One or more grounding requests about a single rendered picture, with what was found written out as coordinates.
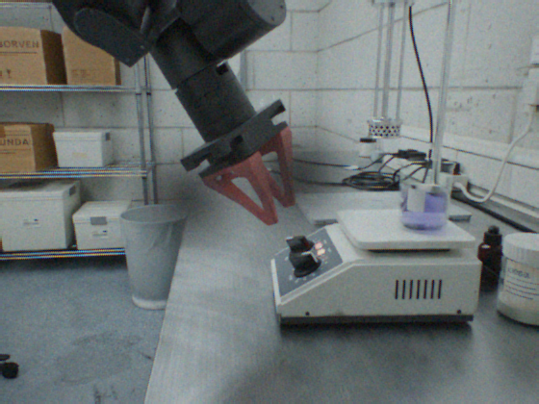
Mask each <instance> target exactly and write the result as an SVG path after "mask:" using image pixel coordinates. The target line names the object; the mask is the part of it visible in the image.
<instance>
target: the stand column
mask: <svg viewBox="0 0 539 404"><path fill-rule="evenodd" d="M456 4H457V0H448V10H447V21H446V31H445V41H444V51H443V61H442V72H441V82H440V91H439V101H438V112H437V122H436V132H435V141H434V151H433V158H434V159H439V160H441V157H442V148H443V137H444V129H445V119H446V109H447V100H448V90H449V72H450V62H451V52H452V43H453V33H454V23H455V14H456Z"/></svg>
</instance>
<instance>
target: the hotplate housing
mask: <svg viewBox="0 0 539 404"><path fill-rule="evenodd" d="M325 228H326V232H327V234H328V235H329V236H330V238H331V239H332V240H333V244H334V245H335V246H336V248H337V250H338V252H339V253H340V256H341V258H342V260H343V261H344V262H343V263H342V264H341V265H337V266H336V267H334V268H333V269H331V270H329V271H327V272H325V273H324V274H322V275H321V276H320V277H318V278H315V279H313V280H311V281H310V282H309V283H307V284H305V285H302V286H301V287H299V288H297V289H296V290H292V291H290V292H289V293H287V294H286V295H284V296H283V297H279V290H278V285H277V273H276V267H275V261H274V259H272V260H271V276H272V282H273V289H274V297H275V304H276V311H277V314H278V315H279V322H280V324H312V323H350V322H379V323H387V322H426V321H444V322H463V321H474V316H473V314H474V313H475V312H476V308H477V300H478V293H479V286H480V278H481V277H480V270H481V264H482V262H481V261H480V260H479V259H478V258H477V257H476V256H475V255H473V254H472V253H471V252H469V251H467V250H466V249H465V248H462V249H362V248H359V247H355V246H354V245H353V244H352V241H351V240H350V239H349V237H348V236H347V234H346V232H345V230H344V229H343V228H342V227H341V225H340V224H339V223H334V224H333V225H331V226H326V227H325Z"/></svg>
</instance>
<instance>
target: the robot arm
mask: <svg viewBox="0 0 539 404"><path fill-rule="evenodd" d="M50 1H51V2H52V3H53V4H54V6H55V8H56V9H57V12H58V13H59V15H60V16H61V18H62V20H63V21H64V23H65V24H66V25H67V27H68V29H70V31H71V32H72V33H73V34H74V35H76V36H77V37H78V38H80V39H82V40H83V41H85V42H86V43H88V44H90V45H92V46H94V47H96V48H99V49H103V50H104V51H105V52H106V53H108V54H109V55H111V56H113V58H115V59H118V60H119V61H121V62H122V63H123V64H125V65H126V66H128V67H132V66H133V65H135V64H136V63H137V62H138V61H140V60H141V59H142V58H143V57H144V56H145V55H146V54H147V55H148V54H149V53H150V55H151V57H152V58H153V60H154V62H155V63H156V64H157V65H158V66H159V69H160V70H161V72H162V73H163V75H164V77H165V78H166V79H167V83H168V84H169V85H170V87H171V88H172V90H175V89H177V90H176V91H175V92H174V94H175V96H176V97H177V99H178V100H179V101H180V103H181V104H182V107H183V108H184V110H185V111H186V113H187V114H188V115H189V119H190V120H191V121H192V123H193V125H194V126H195V127H196V130H197V132H198V134H200V136H202V138H203V140H204V142H205V143H203V145H201V146H198V147H197V148H196V149H195V150H193V151H192V152H191V153H189V154H188V155H186V156H185V157H184V158H183V159H180V160H179V161H180V163H181V164H182V166H183V167H184V169H185V170H186V171H187V172H188V171H192V170H194V169H196V168H197V167H198V166H200V164H201V163H202V162H203V161H204V160H207V161H208V162H209V164H210V165H208V166H206V167H205V168H204V169H203V170H202V171H199V172H198V173H197V174H198V176H199V177H200V178H201V180H202V181H203V184H204V185H205V186H207V187H209V188H210V189H212V190H215V191H216V192H218V193H220V194H222V196H226V197H228V199H230V200H232V201H234V202H235V203H238V204H240V205H241V206H242V207H243V208H245V209H247V210H248V211H249V212H250V213H252V214H253V215H255V216H256V217H258V218H259V220H260V221H263V222H264V223H265V224H266V225H267V226H271V225H273V224H277V222H278V217H277V211H276V207H275V204H274V201H273V198H272V197H273V196H274V197H275V198H276V199H277V201H278V202H279V203H281V204H282V205H283V207H284V208H289V207H292V206H294V205H295V185H294V177H293V142H292V131H291V129H290V127H289V125H288V123H287V122H286V121H284V122H279V123H277V124H276V125H274V124H273V122H272V121H271V120H272V119H273V118H274V117H275V116H277V115H279V114H282V113H284V112H285V111H286V109H285V107H284V103H283V102H282V101H281V99H280V98H279V99H277V100H276V101H274V102H271V103H269V104H267V105H266V106H265V107H264V108H262V109H259V110H257V111H255V109H254V108H253V106H252V103H251V102H250V101H249V99H248V97H247V95H246V93H245V91H244V89H243V88H242V86H241V84H240V82H239V80H238V78H237V77H236V75H235V74H234V72H233V69H232V67H231V66H230V65H229V63H228V62H224V63H222V64H221V65H220V66H218V65H219V64H220V63H221V62H223V61H224V60H230V59H232V58H233V57H234V56H236V55H237V54H239V53H241V52H242V51H244V50H245V48H246V47H248V46H251V44H253V43H254V42H256V41H257V40H258V39H259V38H263V37H264V36H265V35H266V34H268V33H269V32H271V31H273V30H274V29H276V28H277V27H278V26H279V25H281V24H282V23H284V22H285V18H286V12H287V11H286V4H285V0H50ZM271 152H276V153H277V159H278V163H279V167H280V172H281V177H282V181H283V190H284V191H283V190H282V189H281V188H280V187H279V186H278V185H277V183H276V182H275V181H274V179H273V178H271V174H270V173H269V171H268V170H267V168H266V167H265V164H264V163H263V160H262V156H265V155H266V154H270V153H271ZM239 177H240V178H246V179H247V180H248V182H249V184H250V185H251V186H252V187H253V190H255V192H256V194H257V195H258V196H259V200H260V202H261V204H262V206H263V209H261V208H260V207H259V205H258V204H257V203H254V202H253V200H252V199H251V198H250V197H249V196H247V195H246V194H245V193H244V192H243V191H242V190H241V189H240V188H238V187H237V186H236V185H235V184H234V183H233V182H232V181H231V180H233V179H235V178H239Z"/></svg>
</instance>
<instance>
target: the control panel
mask: <svg viewBox="0 0 539 404"><path fill-rule="evenodd" d="M306 239H308V240H312V241H313V242H314V246H313V247H312V248H311V249H310V250H309V251H312V252H313V253H314V254H315V257H317V258H320V259H321V265H320V266H319V267H318V268H317V269H316V270H315V271H313V272H312V273H310V274H308V275H307V276H305V277H302V278H296V277H295V276H294V271H295V269H294V267H293V266H292V265H291V263H290V260H289V258H290V250H291V249H290V247H289V248H287V249H285V250H283V251H282V252H279V253H277V254H276V255H274V261H275V267H276V273H277V285H278V290H279V297H283V296H284V295H286V294H287V293H289V292H290V291H292V290H296V289H297V288H299V287H301V286H302V285H305V284H307V283H309V282H310V281H311V280H313V279H315V278H318V277H320V276H321V275H322V274H324V273H325V272H327V271H329V270H331V269H333V268H334V267H336V266H337V265H341V264H342V263H343V262H344V261H343V260H342V258H341V256H340V253H339V252H338V250H337V248H336V246H335V245H334V244H333V240H332V239H331V238H330V236H329V235H328V234H327V232H326V228H325V227H323V228H322V229H320V230H319V231H318V232H316V233H315V234H312V235H310V236H309V237H308V238H306ZM319 243H320V244H321V246H320V247H317V248H316V247H315V246H316V245H317V244H319ZM322 249H323V250H324V252H322V253H320V254H318V252H319V251H321V250H322ZM309 251H308V252H309Z"/></svg>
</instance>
